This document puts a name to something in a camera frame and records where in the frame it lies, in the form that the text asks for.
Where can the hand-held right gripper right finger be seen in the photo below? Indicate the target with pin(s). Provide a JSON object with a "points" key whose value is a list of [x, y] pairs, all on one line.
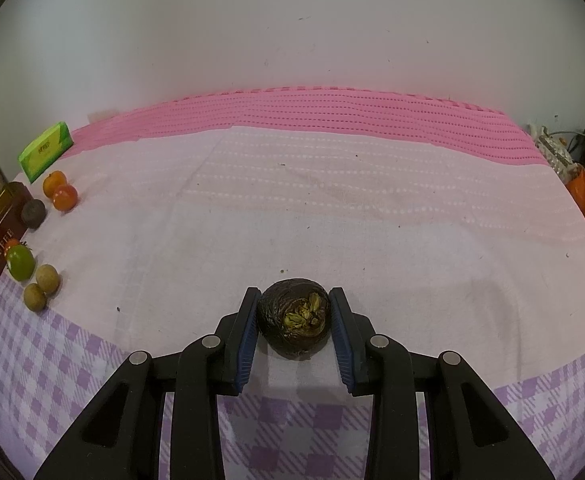
{"points": [[341, 347]]}

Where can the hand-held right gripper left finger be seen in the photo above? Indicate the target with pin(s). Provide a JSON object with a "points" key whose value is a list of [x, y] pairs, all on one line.
{"points": [[248, 345]]}

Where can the dark wrinkled passion fruit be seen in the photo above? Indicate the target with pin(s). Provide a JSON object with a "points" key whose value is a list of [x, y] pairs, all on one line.
{"points": [[292, 320]]}

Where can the orange mandarin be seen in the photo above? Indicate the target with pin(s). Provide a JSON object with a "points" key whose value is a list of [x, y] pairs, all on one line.
{"points": [[66, 198], [52, 181]]}

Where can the dark round fruit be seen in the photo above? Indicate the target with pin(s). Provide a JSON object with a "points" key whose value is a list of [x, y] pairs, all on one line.
{"points": [[33, 213]]}

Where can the green round fruit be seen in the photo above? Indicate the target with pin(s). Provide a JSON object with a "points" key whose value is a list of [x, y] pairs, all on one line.
{"points": [[21, 263]]}

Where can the green tissue box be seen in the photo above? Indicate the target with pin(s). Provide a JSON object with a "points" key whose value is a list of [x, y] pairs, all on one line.
{"points": [[45, 151]]}

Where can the clear plastic wrapper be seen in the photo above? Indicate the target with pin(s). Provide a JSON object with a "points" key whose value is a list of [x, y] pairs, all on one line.
{"points": [[552, 152]]}

